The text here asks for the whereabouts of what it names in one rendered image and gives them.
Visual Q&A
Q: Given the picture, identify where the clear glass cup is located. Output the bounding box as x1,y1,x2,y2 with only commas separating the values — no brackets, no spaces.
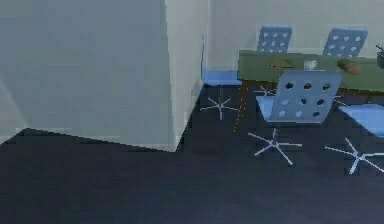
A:
303,58,319,71

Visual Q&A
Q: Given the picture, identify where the blue swivel chair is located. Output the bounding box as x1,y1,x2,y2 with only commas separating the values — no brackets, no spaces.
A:
247,69,344,168
324,103,384,176
253,24,293,97
321,27,369,107
199,32,244,121

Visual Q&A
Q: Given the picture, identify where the brown bread loaf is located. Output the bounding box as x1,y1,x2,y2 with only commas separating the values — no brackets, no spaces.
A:
336,58,362,76

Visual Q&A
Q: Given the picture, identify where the green dining table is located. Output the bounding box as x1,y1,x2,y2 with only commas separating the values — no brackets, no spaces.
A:
233,49,384,134

